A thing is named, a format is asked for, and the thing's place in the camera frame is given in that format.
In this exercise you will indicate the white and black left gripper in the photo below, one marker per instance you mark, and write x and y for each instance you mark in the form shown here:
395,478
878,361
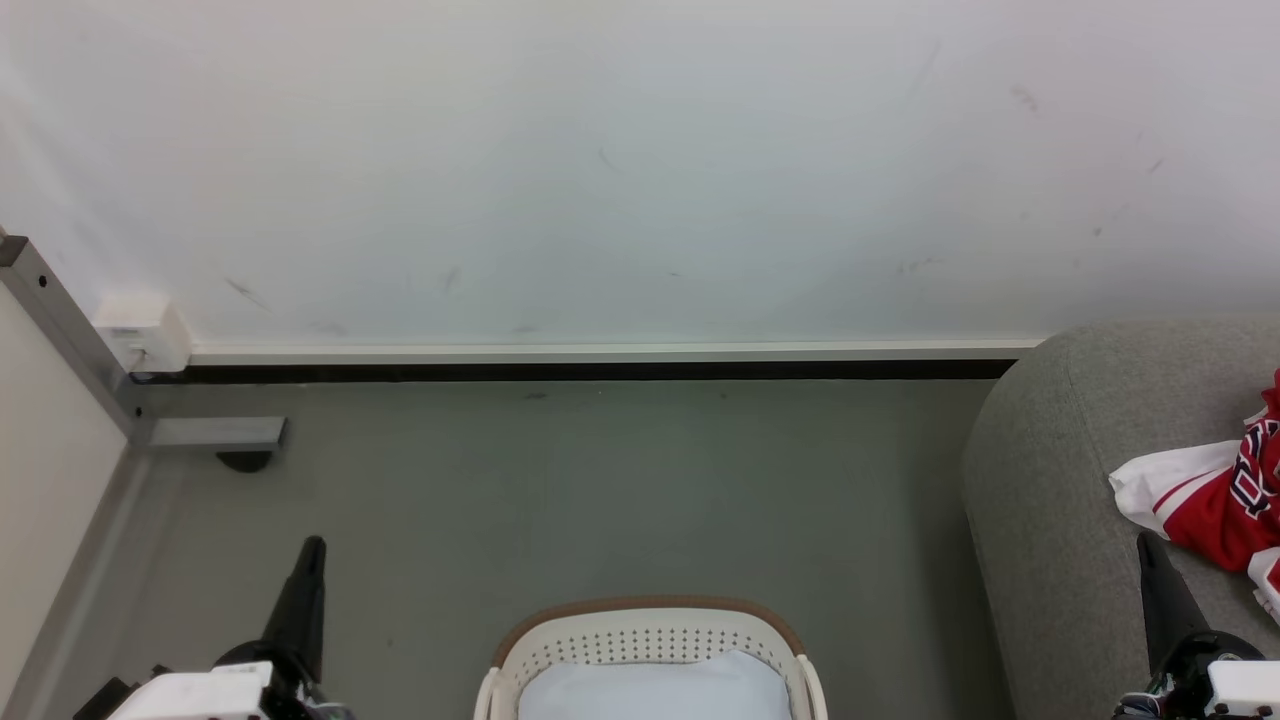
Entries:
200,695

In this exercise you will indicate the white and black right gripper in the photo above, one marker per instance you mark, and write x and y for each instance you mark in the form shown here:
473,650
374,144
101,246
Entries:
1215,685

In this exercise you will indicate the red and white sports jersey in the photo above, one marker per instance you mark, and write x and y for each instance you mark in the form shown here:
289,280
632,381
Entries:
1215,500

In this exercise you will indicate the grey fabric sofa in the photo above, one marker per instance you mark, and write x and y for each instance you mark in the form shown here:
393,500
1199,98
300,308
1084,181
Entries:
1060,470

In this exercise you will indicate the black round foot pad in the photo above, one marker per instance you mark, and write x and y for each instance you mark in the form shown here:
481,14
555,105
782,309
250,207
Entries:
245,461

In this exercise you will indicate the cream partition panel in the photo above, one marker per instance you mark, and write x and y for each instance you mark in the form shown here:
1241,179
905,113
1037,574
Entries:
45,480

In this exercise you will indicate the cream perforated laundry basket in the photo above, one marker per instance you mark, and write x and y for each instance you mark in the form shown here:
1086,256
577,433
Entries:
640,635

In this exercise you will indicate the pale blue cloth in basket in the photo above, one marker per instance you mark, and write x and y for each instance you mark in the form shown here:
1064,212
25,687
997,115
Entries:
655,692

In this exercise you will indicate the white and black baseboard strip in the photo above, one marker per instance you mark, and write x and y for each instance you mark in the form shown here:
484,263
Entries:
600,360

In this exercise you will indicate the grey metal frame foot bar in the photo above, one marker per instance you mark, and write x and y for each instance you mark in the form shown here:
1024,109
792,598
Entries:
218,432

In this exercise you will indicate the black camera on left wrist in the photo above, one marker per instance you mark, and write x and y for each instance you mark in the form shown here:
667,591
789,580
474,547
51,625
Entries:
100,703

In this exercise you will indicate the white wall socket box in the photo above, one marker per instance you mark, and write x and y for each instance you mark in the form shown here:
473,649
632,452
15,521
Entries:
145,325

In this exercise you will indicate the grey metal frame post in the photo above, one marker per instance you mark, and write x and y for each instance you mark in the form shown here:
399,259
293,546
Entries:
60,320

